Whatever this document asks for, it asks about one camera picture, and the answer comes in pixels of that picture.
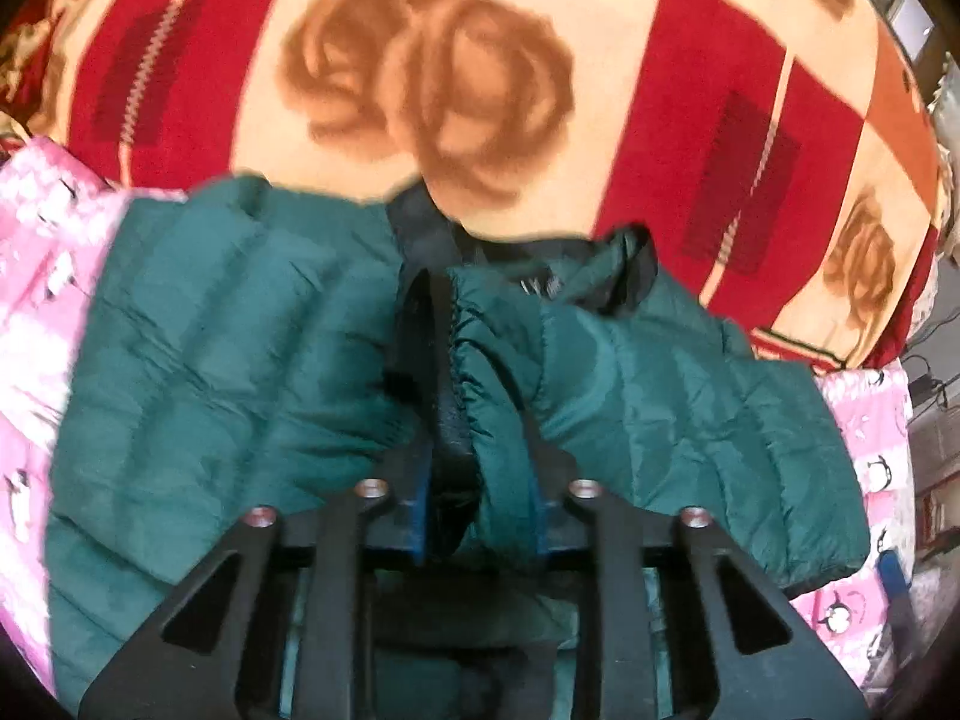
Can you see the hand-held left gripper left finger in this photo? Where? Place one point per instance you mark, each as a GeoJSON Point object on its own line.
{"type": "Point", "coordinates": [418, 517]}

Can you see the metal window frame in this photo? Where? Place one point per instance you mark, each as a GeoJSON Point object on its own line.
{"type": "Point", "coordinates": [900, 7]}

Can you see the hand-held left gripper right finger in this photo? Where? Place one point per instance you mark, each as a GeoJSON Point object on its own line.
{"type": "Point", "coordinates": [541, 525]}

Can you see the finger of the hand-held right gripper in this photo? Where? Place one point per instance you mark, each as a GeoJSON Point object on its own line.
{"type": "Point", "coordinates": [892, 577]}

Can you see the pink penguin print blanket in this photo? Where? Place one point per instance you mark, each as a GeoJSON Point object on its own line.
{"type": "Point", "coordinates": [30, 315]}

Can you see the dark green puffer jacket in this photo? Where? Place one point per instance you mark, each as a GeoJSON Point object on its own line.
{"type": "Point", "coordinates": [225, 360]}

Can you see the red orange checked rose blanket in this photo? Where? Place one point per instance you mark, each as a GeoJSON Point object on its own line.
{"type": "Point", "coordinates": [637, 90]}

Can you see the cream floral cloth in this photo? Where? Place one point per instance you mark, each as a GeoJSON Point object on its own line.
{"type": "Point", "coordinates": [948, 195]}

